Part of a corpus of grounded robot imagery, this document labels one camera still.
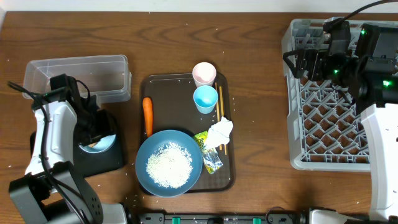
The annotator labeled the small light blue bowl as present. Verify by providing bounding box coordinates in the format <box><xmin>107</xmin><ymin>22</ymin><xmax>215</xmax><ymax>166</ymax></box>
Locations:
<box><xmin>80</xmin><ymin>134</ymin><xmax>116</xmax><ymax>154</ymax></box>

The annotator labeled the large dark blue plate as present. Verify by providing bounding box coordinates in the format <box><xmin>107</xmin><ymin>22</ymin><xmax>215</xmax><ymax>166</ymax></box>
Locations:
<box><xmin>136</xmin><ymin>130</ymin><xmax>203</xmax><ymax>197</ymax></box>

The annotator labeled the white rice pile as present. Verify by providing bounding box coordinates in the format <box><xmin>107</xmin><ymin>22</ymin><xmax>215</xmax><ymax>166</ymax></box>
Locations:
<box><xmin>146</xmin><ymin>142</ymin><xmax>193</xmax><ymax>189</ymax></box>

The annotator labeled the brown food scrap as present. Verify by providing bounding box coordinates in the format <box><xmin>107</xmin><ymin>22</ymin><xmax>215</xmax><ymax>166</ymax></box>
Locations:
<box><xmin>88</xmin><ymin>142</ymin><xmax>97</xmax><ymax>147</ymax></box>

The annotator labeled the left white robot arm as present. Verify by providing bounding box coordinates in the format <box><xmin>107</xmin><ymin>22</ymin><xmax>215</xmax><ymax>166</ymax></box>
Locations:
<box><xmin>8</xmin><ymin>74</ymin><xmax>129</xmax><ymax>223</ymax></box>

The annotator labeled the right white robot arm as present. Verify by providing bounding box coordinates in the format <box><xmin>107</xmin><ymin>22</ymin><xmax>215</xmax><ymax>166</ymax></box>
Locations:
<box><xmin>282</xmin><ymin>19</ymin><xmax>397</xmax><ymax>223</ymax></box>

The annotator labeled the black waste tray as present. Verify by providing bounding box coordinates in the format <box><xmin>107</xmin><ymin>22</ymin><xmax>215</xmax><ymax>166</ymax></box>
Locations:
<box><xmin>44</xmin><ymin>111</ymin><xmax>124</xmax><ymax>177</ymax></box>

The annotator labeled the grey dishwasher rack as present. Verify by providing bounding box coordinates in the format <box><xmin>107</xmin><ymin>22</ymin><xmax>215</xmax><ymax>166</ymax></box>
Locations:
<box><xmin>281</xmin><ymin>17</ymin><xmax>398</xmax><ymax>172</ymax></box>

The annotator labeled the clear plastic bin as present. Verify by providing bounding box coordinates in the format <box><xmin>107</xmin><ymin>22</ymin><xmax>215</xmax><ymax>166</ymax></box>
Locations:
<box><xmin>23</xmin><ymin>55</ymin><xmax>132</xmax><ymax>104</ymax></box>

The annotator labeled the orange carrot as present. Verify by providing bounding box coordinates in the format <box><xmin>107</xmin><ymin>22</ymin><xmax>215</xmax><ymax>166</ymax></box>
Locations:
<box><xmin>142</xmin><ymin>97</ymin><xmax>154</xmax><ymax>138</ymax></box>

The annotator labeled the pink cup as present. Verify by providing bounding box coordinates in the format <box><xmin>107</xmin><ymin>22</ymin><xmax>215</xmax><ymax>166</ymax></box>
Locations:
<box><xmin>192</xmin><ymin>62</ymin><xmax>216</xmax><ymax>87</ymax></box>

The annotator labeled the dark brown serving tray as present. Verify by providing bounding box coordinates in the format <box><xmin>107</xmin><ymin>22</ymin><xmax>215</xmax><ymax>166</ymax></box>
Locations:
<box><xmin>140</xmin><ymin>73</ymin><xmax>236</xmax><ymax>193</ymax></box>

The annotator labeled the light blue cup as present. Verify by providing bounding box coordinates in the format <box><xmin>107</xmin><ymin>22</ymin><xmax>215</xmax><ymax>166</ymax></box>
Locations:
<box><xmin>193</xmin><ymin>85</ymin><xmax>218</xmax><ymax>114</ymax></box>

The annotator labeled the crumpled white napkin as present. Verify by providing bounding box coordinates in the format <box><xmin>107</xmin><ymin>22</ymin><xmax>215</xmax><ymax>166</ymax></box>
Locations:
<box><xmin>205</xmin><ymin>117</ymin><xmax>233</xmax><ymax>149</ymax></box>

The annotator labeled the yellow green snack wrapper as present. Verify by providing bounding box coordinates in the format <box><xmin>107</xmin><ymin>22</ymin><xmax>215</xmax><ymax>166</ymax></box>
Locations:
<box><xmin>193</xmin><ymin>131</ymin><xmax>223</xmax><ymax>175</ymax></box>

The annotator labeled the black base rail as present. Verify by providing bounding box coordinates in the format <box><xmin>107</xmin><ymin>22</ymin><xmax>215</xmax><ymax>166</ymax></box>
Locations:
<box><xmin>136</xmin><ymin>210</ymin><xmax>308</xmax><ymax>224</ymax></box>

